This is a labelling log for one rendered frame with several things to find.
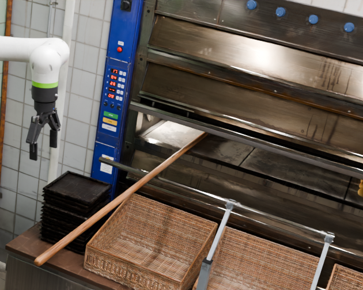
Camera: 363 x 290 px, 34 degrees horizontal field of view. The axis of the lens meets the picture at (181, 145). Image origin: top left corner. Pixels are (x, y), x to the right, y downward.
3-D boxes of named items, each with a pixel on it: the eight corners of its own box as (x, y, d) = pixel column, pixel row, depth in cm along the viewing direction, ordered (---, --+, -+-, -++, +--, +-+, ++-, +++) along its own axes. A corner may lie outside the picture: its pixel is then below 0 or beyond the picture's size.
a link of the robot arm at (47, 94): (51, 90, 205) (64, 84, 214) (22, 83, 209) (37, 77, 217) (50, 106, 208) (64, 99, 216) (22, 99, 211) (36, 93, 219)
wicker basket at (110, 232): (124, 231, 354) (130, 190, 344) (210, 264, 337) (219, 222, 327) (80, 268, 311) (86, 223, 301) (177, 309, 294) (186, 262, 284)
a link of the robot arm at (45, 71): (25, 47, 201) (57, 51, 200) (36, 39, 212) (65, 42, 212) (25, 86, 206) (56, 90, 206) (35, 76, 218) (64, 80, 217)
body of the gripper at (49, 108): (42, 94, 218) (41, 117, 222) (29, 100, 211) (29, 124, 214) (59, 98, 216) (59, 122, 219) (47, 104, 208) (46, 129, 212)
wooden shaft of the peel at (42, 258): (39, 268, 207) (40, 262, 206) (31, 266, 208) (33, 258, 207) (208, 135, 357) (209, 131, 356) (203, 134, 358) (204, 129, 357)
